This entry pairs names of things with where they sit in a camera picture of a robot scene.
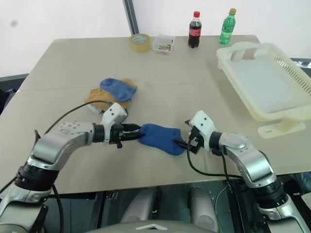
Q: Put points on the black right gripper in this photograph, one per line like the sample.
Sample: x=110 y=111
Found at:
x=194 y=143

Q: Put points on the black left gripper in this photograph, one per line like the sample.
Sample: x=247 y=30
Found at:
x=117 y=136

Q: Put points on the dark blue sock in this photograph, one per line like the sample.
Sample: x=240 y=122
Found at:
x=160 y=138

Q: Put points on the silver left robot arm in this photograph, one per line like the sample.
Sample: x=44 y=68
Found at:
x=60 y=143

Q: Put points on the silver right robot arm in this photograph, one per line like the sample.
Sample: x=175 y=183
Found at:
x=252 y=160

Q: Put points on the white sock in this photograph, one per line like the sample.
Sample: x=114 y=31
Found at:
x=96 y=110

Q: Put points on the mustard yellow sock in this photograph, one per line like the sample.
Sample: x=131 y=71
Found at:
x=102 y=98

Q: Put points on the light blue sock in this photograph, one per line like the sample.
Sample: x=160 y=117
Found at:
x=117 y=88

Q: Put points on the cream plastic slotted basket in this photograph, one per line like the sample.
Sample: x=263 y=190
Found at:
x=262 y=82

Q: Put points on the grey robot leg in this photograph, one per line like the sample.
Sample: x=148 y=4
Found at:
x=141 y=206
x=202 y=208

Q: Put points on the clear packing tape roll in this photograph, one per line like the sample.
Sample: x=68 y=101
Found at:
x=140 y=43

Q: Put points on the clear box of coloured clips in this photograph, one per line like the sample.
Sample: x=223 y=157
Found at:
x=164 y=44

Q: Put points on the grey robot torso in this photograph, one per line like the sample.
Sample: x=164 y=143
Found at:
x=145 y=227

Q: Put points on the cola bottle with red cap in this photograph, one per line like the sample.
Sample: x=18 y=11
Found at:
x=195 y=30

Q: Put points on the green bottle with yellow cap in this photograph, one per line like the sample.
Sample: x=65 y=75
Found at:
x=228 y=28

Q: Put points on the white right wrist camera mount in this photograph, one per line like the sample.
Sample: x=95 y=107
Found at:
x=202 y=125

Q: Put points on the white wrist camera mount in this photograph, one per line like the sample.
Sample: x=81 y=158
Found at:
x=202 y=125
x=114 y=114

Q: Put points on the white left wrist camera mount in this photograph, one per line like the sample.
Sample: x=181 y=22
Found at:
x=114 y=114

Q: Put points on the grey wall post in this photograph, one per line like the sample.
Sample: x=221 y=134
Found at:
x=132 y=17

